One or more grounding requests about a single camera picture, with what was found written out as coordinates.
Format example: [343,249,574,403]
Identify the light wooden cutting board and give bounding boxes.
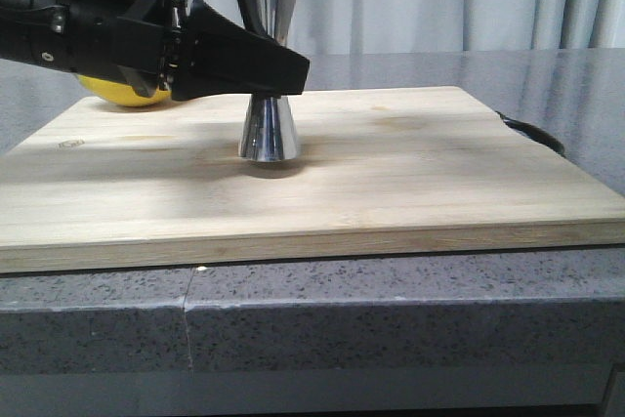
[1,87,624,273]

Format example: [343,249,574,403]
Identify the grey curtain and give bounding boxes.
[288,0,624,55]

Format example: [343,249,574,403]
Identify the yellow lemon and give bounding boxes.
[76,75,171,107]

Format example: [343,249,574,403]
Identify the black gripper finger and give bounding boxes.
[171,0,310,101]

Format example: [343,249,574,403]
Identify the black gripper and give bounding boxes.
[1,0,186,98]

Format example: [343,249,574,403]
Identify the black cutting board handle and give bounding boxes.
[497,111,565,157]

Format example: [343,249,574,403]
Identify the steel double jigger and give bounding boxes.
[237,0,300,163]

